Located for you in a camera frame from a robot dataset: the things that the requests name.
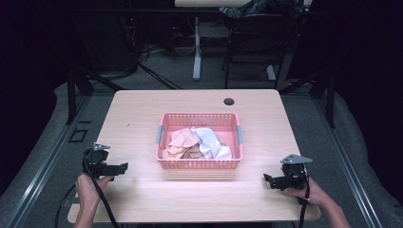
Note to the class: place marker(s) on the peach cloth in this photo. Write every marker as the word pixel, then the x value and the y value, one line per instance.
pixel 182 142

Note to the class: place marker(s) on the white cloth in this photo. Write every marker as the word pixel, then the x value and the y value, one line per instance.
pixel 210 142

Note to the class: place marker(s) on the aluminium floor rail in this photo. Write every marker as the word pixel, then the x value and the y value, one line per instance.
pixel 41 164
pixel 345 164

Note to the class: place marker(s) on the white desk leg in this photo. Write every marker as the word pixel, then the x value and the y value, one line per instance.
pixel 197 47

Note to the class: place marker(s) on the person's right hand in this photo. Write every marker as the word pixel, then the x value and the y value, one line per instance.
pixel 312 194

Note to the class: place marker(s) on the patterned cloth on chair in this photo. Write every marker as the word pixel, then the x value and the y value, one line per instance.
pixel 240 9

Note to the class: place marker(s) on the pink plastic basket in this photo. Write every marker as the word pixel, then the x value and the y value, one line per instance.
pixel 199 122

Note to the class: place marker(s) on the black metal frame post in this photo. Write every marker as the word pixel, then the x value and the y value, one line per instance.
pixel 71 98
pixel 331 101

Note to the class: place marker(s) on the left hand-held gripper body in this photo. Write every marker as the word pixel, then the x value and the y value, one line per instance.
pixel 95 157

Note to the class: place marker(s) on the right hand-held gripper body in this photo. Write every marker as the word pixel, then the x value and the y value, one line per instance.
pixel 294 174

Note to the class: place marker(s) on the black table grommet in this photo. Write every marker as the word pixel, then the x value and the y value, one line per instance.
pixel 228 101

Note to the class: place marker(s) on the person's left hand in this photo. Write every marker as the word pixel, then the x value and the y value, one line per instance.
pixel 87 191

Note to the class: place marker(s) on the black chair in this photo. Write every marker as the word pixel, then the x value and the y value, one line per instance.
pixel 253 41

